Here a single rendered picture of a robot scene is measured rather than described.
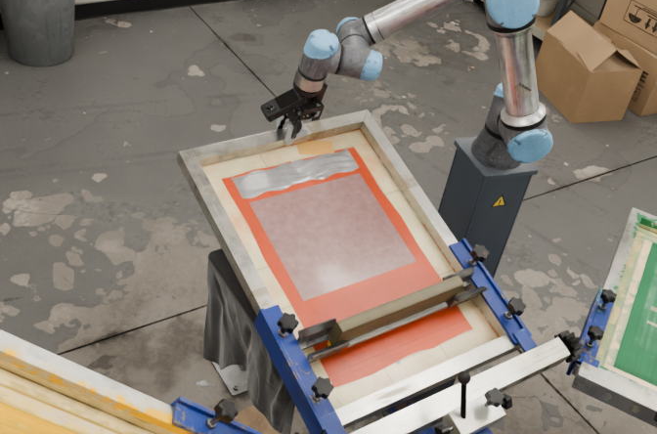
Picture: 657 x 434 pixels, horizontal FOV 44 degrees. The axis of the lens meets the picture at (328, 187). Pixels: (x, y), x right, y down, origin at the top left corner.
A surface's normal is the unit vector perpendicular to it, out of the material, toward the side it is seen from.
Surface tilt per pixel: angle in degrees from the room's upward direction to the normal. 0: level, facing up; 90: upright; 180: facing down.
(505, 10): 83
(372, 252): 15
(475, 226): 90
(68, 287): 0
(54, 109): 0
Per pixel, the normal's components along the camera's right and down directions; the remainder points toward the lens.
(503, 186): 0.35, 0.61
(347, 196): 0.28, -0.60
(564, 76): -0.94, 0.08
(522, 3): 0.05, 0.51
